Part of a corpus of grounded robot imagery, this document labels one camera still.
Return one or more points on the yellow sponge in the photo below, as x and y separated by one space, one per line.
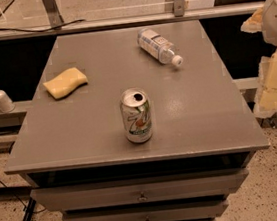
65 83

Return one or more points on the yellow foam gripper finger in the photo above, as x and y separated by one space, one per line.
266 95
254 23

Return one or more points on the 7up soda can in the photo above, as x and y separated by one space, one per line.
136 115

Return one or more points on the grey drawer cabinet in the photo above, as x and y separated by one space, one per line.
79 162

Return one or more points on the white pump dispenser bottle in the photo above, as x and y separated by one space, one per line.
6 104

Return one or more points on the blue plastic water bottle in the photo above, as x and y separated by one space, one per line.
158 47

